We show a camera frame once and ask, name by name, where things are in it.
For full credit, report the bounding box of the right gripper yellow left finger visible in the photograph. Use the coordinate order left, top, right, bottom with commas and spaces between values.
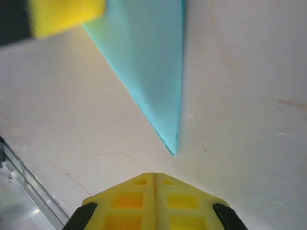
64, 172, 156, 230

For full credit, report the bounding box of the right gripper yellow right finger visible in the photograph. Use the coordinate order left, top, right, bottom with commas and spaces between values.
155, 172, 248, 230

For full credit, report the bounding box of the light blue paper sheet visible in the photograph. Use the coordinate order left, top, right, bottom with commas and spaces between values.
81, 0, 185, 158

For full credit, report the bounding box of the wide aluminium frame rail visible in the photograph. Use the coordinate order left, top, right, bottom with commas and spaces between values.
0, 135, 72, 230

